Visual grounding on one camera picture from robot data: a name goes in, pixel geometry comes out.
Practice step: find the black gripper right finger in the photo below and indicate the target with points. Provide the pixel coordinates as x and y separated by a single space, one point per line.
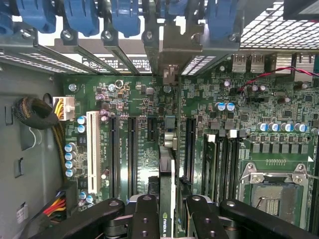
202 219

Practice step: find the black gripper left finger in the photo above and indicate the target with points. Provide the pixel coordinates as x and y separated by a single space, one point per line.
144 219

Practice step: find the long black expansion slot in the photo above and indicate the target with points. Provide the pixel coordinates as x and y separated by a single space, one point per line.
132 154
191 149
113 154

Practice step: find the CPU socket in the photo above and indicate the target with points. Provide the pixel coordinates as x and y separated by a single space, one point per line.
274 199

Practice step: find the white expansion slot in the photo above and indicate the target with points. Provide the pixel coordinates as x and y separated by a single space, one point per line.
93 149

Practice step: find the short black expansion slot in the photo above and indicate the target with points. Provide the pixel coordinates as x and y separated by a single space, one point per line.
152 129

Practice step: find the green motherboard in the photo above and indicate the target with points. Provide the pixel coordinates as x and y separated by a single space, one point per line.
149 99

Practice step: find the grey power supply unit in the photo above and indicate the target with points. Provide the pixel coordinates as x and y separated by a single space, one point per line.
30 149

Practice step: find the white power connector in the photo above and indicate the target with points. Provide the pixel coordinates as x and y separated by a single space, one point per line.
67 107

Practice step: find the blue slot retainer clip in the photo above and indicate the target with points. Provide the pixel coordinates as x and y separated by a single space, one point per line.
220 17
125 17
35 15
82 17
175 6

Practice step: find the black open PC case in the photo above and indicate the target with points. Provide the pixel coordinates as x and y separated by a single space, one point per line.
274 30

